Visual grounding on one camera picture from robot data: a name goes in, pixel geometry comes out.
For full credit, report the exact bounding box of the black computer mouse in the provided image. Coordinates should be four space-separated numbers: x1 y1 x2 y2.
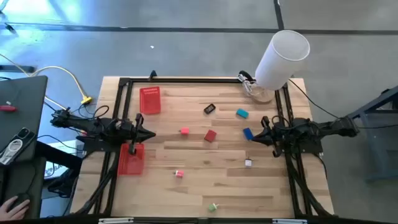
7 192 31 212

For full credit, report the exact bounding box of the yellow cable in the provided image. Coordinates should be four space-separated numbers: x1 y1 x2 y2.
0 53 93 105

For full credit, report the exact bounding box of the red plastic mesh basket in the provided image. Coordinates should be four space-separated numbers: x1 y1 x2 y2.
117 142 146 176
139 86 162 115

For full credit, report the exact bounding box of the white cylindrical lamp shade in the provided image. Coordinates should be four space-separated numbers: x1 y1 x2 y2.
254 29 311 91

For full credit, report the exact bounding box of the black smartphone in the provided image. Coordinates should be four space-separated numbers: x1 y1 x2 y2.
0 126 37 166

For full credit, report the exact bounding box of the person's hand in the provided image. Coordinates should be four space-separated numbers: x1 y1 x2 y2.
0 198 31 222

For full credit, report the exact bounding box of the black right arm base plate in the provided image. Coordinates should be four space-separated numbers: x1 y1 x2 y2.
276 136 324 155

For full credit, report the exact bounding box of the blue-grey metal table frame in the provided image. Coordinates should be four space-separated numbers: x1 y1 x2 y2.
343 85 398 183

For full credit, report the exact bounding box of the red handled screwdriver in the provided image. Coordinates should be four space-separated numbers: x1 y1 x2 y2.
0 101 18 113

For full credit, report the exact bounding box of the white metal bracket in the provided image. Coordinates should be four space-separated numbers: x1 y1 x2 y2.
98 217 135 224
272 218 308 224

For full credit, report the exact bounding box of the black aluminium table frame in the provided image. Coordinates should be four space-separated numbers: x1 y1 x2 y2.
70 77 335 218

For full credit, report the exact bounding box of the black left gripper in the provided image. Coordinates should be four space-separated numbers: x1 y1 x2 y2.
119 113 157 156

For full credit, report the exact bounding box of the red USB wall charger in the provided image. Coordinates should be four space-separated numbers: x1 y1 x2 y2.
203 129 218 143

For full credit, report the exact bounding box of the bundled white lamp cable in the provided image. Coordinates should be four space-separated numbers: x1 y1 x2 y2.
238 70 259 96

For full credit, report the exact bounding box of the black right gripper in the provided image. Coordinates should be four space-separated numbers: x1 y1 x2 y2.
252 115 285 158

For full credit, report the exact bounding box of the round wooden lamp base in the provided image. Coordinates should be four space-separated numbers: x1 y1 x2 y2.
248 83 276 104

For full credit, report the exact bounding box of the white printed box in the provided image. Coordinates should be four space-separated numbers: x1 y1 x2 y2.
44 139 82 181

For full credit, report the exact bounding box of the long black cable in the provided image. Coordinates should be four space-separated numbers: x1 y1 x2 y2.
288 78 398 130

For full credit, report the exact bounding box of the dark grey side desk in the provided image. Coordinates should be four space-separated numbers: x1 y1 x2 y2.
0 75 49 218

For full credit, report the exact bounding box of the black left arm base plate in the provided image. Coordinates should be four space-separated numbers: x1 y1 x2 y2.
76 136 127 154

